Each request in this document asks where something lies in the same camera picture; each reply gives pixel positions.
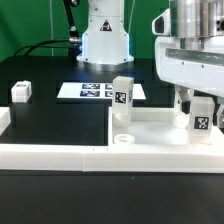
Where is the white U-shaped obstacle fence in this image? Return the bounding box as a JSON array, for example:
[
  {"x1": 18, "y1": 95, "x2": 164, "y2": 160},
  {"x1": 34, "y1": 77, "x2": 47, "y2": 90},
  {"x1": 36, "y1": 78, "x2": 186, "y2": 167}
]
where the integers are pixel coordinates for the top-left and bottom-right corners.
[{"x1": 0, "y1": 106, "x2": 224, "y2": 174}]

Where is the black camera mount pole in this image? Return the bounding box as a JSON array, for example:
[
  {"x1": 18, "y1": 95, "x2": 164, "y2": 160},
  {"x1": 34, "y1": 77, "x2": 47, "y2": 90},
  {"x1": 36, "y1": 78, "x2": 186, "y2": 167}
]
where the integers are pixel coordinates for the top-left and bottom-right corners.
[{"x1": 63, "y1": 0, "x2": 80, "y2": 64}]

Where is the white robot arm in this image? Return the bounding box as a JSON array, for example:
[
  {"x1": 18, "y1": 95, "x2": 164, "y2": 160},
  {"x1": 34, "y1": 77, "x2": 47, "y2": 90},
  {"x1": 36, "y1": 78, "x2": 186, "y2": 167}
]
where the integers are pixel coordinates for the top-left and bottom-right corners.
[{"x1": 77, "y1": 0, "x2": 224, "y2": 128}]

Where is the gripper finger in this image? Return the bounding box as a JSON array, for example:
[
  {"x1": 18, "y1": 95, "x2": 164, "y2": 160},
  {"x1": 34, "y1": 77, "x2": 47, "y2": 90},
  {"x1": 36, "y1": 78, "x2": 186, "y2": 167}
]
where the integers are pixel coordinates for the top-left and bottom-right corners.
[
  {"x1": 216, "y1": 104, "x2": 224, "y2": 128},
  {"x1": 175, "y1": 85, "x2": 194, "y2": 114}
]

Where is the black cable bundle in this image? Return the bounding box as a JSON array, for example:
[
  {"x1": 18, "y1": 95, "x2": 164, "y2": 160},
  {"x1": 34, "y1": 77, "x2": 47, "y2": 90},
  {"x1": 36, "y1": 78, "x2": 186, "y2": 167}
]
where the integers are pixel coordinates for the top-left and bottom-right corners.
[{"x1": 13, "y1": 37, "x2": 83, "y2": 57}]

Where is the white square table top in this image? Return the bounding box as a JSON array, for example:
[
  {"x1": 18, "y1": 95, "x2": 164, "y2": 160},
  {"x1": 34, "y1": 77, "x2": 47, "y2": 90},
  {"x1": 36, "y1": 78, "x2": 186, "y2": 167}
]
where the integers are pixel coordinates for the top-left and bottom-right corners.
[{"x1": 108, "y1": 106, "x2": 224, "y2": 148}]

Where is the white base tag plate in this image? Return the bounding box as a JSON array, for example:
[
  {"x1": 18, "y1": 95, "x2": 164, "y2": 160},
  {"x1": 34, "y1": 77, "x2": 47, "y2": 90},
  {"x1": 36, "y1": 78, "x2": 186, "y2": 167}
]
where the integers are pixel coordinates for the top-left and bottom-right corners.
[{"x1": 56, "y1": 82, "x2": 147, "y2": 100}]

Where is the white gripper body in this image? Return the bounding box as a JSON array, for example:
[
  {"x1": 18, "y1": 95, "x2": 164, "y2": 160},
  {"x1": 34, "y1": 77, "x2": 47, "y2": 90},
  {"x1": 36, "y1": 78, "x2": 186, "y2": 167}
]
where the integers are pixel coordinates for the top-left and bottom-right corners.
[{"x1": 152, "y1": 8, "x2": 224, "y2": 98}]

